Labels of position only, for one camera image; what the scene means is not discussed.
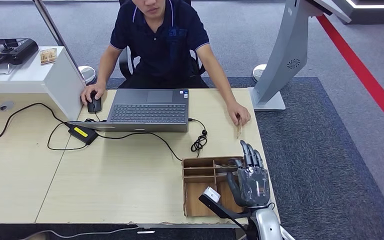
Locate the white cable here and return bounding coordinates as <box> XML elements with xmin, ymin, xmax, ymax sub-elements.
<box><xmin>19</xmin><ymin>226</ymin><xmax>141</xmax><ymax>240</ymax></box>

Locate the grey desk grommet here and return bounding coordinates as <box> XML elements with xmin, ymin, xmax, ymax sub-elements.
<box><xmin>0</xmin><ymin>100</ymin><xmax>16</xmax><ymax>112</ymax></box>

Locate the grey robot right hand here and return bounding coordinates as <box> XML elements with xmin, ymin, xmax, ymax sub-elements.
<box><xmin>226</xmin><ymin>139</ymin><xmax>271</xmax><ymax>209</ymax></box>

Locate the grey laptop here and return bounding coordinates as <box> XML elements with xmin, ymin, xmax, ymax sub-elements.
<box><xmin>68</xmin><ymin>88</ymin><xmax>191</xmax><ymax>133</ymax></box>

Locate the black power adapter yellow label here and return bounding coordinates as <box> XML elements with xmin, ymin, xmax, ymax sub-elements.
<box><xmin>68</xmin><ymin>123</ymin><xmax>99</xmax><ymax>146</ymax></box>

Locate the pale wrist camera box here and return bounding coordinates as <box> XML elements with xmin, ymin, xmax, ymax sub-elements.
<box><xmin>198</xmin><ymin>186</ymin><xmax>251</xmax><ymax>220</ymax></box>

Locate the bundled black cable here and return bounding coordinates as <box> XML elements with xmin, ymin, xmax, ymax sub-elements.
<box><xmin>188</xmin><ymin>118</ymin><xmax>209</xmax><ymax>159</ymax></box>

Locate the person's right hand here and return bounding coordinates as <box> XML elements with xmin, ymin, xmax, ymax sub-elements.
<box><xmin>79</xmin><ymin>83</ymin><xmax>107</xmax><ymax>106</ymax></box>

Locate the thin black looped cable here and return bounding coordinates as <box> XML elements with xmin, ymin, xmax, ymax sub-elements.
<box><xmin>47</xmin><ymin>121</ymin><xmax>90</xmax><ymax>152</ymax></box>

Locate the grey kiosk stand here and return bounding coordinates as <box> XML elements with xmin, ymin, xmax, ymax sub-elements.
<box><xmin>248</xmin><ymin>0</ymin><xmax>353</xmax><ymax>112</ymax></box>

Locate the long black power cable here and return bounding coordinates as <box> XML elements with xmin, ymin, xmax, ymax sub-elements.
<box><xmin>0</xmin><ymin>102</ymin><xmax>72</xmax><ymax>148</ymax></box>

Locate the metal pole with round base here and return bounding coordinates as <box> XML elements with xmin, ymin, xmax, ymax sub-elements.
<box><xmin>32</xmin><ymin>0</ymin><xmax>97</xmax><ymax>86</ymax></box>

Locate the black adapter output cable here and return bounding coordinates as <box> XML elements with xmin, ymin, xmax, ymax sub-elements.
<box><xmin>95</xmin><ymin>131</ymin><xmax>184</xmax><ymax>163</ymax></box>

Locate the dark platform with light strip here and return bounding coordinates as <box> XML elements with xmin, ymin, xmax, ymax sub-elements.
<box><xmin>331</xmin><ymin>0</ymin><xmax>384</xmax><ymax>26</ymax></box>

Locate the black computer mouse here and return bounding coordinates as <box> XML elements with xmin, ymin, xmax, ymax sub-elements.
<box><xmin>86</xmin><ymin>92</ymin><xmax>103</xmax><ymax>114</ymax></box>

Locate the black card reader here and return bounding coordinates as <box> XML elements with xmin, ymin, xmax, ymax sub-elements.
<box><xmin>0</xmin><ymin>38</ymin><xmax>40</xmax><ymax>66</ymax></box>

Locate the round silver base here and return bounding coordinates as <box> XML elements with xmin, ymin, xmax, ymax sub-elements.
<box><xmin>252</xmin><ymin>63</ymin><xmax>268</xmax><ymax>83</ymax></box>

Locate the person's left hand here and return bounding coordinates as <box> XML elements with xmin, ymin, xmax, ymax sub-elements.
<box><xmin>226</xmin><ymin>100</ymin><xmax>252</xmax><ymax>127</ymax></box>

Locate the white riser stand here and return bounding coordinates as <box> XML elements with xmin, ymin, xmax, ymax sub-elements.
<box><xmin>0</xmin><ymin>45</ymin><xmax>87</xmax><ymax>122</ymax></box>

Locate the dark grey rug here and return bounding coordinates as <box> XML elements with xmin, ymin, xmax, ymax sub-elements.
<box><xmin>105</xmin><ymin>76</ymin><xmax>384</xmax><ymax>240</ymax></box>

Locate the wooden compartment tray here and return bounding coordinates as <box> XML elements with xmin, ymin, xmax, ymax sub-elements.
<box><xmin>182</xmin><ymin>156</ymin><xmax>250</xmax><ymax>218</ymax></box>

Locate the person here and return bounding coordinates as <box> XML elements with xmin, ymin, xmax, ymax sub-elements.
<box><xmin>79</xmin><ymin>0</ymin><xmax>252</xmax><ymax>127</ymax></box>

